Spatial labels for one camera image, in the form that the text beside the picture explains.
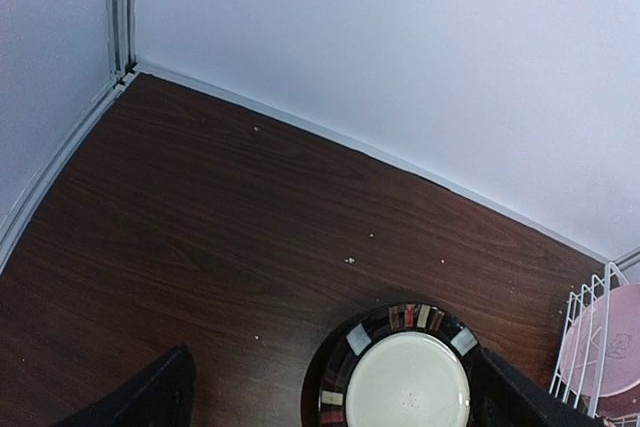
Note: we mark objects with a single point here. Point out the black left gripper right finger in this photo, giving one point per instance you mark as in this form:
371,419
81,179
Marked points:
501,395

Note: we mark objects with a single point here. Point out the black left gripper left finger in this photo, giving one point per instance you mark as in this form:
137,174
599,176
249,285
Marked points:
161,394

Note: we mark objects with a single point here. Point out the black striped rim plate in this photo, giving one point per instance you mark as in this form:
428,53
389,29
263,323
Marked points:
401,364

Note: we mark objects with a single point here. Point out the pink polka dot plate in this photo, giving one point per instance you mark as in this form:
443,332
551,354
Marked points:
621,409

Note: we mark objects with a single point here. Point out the plain pink plate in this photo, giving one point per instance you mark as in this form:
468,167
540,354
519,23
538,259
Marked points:
600,352

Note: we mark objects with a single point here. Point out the white wire dish rack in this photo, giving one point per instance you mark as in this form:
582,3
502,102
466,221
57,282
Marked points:
612,277

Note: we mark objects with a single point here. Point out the left aluminium corner post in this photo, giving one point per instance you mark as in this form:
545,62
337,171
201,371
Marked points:
121,37

